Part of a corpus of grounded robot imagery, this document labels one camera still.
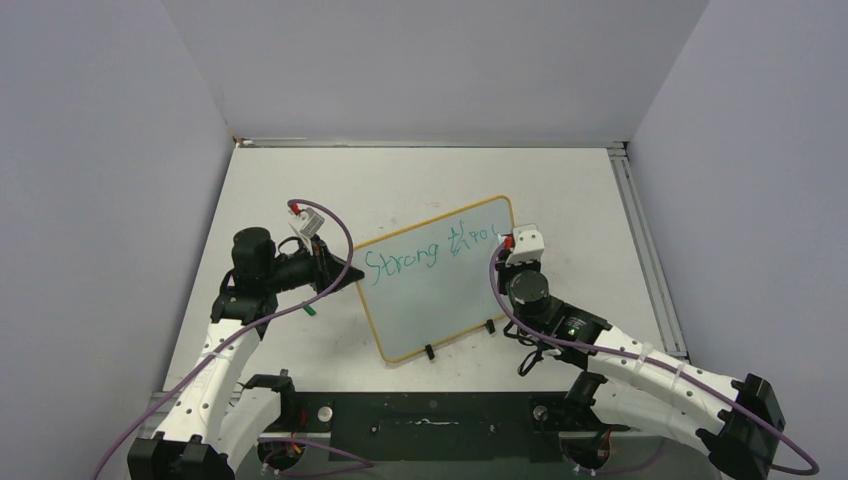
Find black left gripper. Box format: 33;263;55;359
263;234;363;297

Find yellow framed whiteboard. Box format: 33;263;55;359
353;195;515;363

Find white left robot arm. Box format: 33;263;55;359
127;227;364;479

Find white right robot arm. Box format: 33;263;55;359
488;251;787;479

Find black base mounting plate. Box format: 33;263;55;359
264;392;609;462

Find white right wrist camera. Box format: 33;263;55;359
504;224;545;266

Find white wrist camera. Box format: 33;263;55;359
504;224;545;266
288;204;325;245

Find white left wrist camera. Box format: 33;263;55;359
288;204;325;245

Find aluminium rail right side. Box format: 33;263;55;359
607;142;689;359

